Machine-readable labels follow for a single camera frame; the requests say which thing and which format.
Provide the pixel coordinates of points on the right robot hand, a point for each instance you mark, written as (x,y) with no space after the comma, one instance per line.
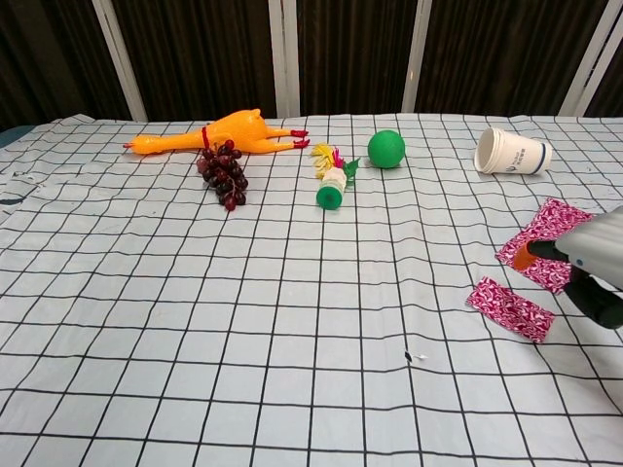
(594,243)

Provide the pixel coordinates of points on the pink patterned cloth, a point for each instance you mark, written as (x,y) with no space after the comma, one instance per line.
(555,217)

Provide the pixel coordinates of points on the pink patterned cloth strip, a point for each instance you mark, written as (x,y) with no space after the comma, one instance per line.
(511,309)

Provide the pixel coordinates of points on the white paper cup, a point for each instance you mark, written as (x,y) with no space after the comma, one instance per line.
(516,154)

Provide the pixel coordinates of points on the green ball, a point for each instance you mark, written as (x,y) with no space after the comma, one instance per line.
(386,150)

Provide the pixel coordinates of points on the green base feather shuttlecock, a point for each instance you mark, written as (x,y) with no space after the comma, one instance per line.
(332,194)

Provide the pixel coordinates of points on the blue checkered tablecloth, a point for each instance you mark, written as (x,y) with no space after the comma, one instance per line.
(292,292)

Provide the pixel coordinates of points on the dark red grape bunch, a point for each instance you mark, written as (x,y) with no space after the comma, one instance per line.
(224,175)

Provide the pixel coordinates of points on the yellow rubber chicken toy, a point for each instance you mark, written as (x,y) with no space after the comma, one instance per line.
(233,129)

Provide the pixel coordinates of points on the dark pleated curtain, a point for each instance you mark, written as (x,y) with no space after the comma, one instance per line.
(204,48)

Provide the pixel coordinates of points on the white slanted frame post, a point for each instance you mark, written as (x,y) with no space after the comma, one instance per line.
(589,63)
(119,58)
(416,58)

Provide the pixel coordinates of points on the white double frame post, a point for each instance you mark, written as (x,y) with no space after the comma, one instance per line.
(284,58)

